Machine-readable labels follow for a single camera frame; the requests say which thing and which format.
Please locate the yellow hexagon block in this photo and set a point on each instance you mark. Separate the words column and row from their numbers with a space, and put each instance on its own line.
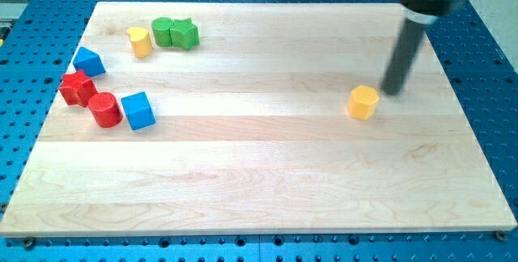
column 362, row 102

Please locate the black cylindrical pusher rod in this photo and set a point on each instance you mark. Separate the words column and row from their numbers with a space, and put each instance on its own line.
column 402, row 58

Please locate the yellow heart block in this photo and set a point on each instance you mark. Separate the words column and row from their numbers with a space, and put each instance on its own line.
column 140, row 41

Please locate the light wooden board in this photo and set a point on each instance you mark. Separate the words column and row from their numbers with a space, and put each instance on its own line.
column 252, row 133

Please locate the green star block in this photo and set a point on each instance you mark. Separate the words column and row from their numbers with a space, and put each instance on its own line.
column 184, row 34

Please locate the blue cube block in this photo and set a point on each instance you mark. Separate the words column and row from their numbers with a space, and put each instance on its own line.
column 138, row 111

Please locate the green cylinder block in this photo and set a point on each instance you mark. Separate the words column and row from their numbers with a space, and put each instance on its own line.
column 161, row 29

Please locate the red cylinder block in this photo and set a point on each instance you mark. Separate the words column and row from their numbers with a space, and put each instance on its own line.
column 104, row 107

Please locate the blue triangle block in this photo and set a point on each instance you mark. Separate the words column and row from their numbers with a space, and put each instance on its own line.
column 89, row 62

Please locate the red star block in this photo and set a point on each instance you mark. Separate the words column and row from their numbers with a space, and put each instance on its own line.
column 77, row 88

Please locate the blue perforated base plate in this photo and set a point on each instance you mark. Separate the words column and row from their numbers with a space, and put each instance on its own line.
column 41, row 45

